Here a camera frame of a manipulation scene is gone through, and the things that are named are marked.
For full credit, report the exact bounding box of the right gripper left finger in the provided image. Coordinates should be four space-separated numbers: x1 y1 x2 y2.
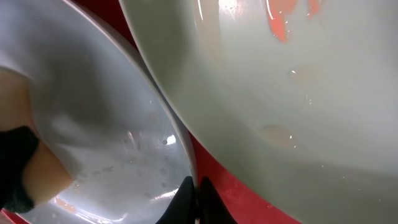
156 176 196 224

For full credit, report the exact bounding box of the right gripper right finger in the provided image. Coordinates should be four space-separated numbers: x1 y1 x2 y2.
198 177 237 224

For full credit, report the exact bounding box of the light blue plate front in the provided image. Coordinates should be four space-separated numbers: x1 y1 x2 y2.
1 0 193 224

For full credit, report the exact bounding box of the light blue plate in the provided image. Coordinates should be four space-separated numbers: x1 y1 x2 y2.
121 0 397 223
1 0 193 224

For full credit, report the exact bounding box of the green and yellow sponge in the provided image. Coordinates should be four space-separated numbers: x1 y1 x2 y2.
1 68 73 213

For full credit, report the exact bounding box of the red plastic tray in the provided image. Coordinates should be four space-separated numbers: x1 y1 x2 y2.
0 0 302 224

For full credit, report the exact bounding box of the light blue plate right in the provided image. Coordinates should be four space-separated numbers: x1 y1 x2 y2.
121 0 397 223

